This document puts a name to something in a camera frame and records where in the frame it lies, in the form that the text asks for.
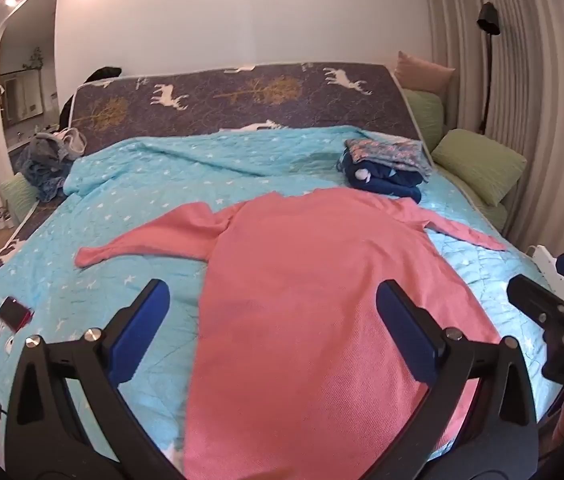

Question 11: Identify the white power strip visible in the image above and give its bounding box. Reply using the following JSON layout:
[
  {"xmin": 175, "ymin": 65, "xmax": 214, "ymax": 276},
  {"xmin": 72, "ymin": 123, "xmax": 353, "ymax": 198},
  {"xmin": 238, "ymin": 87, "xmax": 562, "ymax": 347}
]
[{"xmin": 527, "ymin": 244, "xmax": 564, "ymax": 306}]

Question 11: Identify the small green pillow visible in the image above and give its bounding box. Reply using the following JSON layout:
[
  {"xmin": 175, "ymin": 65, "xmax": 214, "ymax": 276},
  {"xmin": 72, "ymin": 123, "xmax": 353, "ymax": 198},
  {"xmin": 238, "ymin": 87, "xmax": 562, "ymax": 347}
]
[{"xmin": 404, "ymin": 89, "xmax": 447, "ymax": 153}]

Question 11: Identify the folded floral garment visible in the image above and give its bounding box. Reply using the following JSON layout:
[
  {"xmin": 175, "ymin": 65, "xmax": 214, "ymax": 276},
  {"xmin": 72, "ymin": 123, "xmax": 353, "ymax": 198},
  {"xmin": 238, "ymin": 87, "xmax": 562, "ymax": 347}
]
[{"xmin": 344, "ymin": 137, "xmax": 433, "ymax": 181}]

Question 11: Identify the folded navy star garment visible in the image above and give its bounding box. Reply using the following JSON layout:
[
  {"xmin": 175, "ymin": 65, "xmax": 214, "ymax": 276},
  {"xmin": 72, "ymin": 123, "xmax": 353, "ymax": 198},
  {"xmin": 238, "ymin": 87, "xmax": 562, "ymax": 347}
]
[{"xmin": 338, "ymin": 152, "xmax": 423, "ymax": 204}]

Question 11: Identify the green cushion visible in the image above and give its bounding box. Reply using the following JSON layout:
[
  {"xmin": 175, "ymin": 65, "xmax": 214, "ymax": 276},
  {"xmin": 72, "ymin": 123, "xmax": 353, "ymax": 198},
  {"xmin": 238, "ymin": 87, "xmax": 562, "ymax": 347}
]
[{"xmin": 1, "ymin": 172, "xmax": 38, "ymax": 226}]

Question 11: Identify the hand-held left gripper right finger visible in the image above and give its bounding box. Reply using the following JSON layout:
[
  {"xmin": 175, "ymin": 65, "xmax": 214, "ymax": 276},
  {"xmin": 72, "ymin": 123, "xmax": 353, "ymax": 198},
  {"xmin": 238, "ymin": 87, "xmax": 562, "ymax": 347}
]
[{"xmin": 376, "ymin": 280, "xmax": 555, "ymax": 480}]

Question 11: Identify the pink pillow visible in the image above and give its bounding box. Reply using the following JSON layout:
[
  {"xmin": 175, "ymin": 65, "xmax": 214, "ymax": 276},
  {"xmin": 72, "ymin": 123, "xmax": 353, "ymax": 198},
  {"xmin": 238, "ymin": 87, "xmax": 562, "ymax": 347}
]
[{"xmin": 394, "ymin": 51, "xmax": 455, "ymax": 97}]

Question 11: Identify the black floor lamp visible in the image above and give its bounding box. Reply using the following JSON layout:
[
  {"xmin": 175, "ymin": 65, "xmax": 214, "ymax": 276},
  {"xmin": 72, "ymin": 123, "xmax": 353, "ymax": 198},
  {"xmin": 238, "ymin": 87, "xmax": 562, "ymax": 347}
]
[{"xmin": 477, "ymin": 2, "xmax": 502, "ymax": 136}]

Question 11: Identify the red phone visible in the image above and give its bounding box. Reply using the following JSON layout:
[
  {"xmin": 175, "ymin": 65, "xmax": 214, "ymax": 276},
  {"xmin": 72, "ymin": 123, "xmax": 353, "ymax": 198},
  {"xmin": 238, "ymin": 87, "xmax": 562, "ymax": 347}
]
[{"xmin": 0, "ymin": 296, "xmax": 34, "ymax": 332}]

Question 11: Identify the turquoise star blanket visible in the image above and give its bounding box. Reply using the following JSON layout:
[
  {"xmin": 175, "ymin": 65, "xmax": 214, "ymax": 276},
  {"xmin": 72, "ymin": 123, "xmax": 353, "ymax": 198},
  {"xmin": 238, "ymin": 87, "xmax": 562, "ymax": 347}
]
[{"xmin": 0, "ymin": 125, "xmax": 563, "ymax": 480}]

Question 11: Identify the pile of unfolded clothes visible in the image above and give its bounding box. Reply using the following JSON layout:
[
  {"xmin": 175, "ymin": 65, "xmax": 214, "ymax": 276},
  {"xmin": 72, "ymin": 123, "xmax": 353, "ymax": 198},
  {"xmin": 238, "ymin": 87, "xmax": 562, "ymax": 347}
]
[{"xmin": 14, "ymin": 127, "xmax": 87, "ymax": 203}]

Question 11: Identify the pink long-sleeved shirt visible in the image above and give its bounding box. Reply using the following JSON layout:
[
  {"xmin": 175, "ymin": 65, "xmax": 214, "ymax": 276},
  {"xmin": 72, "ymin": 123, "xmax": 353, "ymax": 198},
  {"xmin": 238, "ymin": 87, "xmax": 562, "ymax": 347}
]
[{"xmin": 74, "ymin": 186, "xmax": 508, "ymax": 480}]

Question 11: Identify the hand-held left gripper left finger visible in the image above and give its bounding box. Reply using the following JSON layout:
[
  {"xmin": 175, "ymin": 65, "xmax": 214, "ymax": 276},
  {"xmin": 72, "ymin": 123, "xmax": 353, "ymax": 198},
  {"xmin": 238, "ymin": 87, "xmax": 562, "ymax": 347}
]
[{"xmin": 4, "ymin": 279, "xmax": 185, "ymax": 480}]

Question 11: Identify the beige curtain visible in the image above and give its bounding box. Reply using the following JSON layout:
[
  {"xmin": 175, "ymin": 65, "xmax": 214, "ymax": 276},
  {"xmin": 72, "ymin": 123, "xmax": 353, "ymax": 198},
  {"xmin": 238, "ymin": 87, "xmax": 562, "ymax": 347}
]
[{"xmin": 419, "ymin": 0, "xmax": 564, "ymax": 281}]

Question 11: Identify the deer-print mattress cover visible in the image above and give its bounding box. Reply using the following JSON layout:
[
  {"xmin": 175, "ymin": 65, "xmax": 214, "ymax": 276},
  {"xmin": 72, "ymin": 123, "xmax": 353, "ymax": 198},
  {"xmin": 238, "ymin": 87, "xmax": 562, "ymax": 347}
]
[{"xmin": 0, "ymin": 62, "xmax": 435, "ymax": 311}]

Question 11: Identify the framed wall mirror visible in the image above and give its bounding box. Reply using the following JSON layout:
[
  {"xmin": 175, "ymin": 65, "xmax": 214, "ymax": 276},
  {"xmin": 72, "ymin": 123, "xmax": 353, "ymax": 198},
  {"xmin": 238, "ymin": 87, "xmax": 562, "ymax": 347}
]
[{"xmin": 1, "ymin": 69, "xmax": 45, "ymax": 123}]

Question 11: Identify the large green pillow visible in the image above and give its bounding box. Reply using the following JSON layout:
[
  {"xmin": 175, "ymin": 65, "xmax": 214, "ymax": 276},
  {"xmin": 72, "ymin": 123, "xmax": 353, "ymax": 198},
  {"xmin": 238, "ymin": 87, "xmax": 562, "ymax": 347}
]
[{"xmin": 431, "ymin": 129, "xmax": 528, "ymax": 207}]

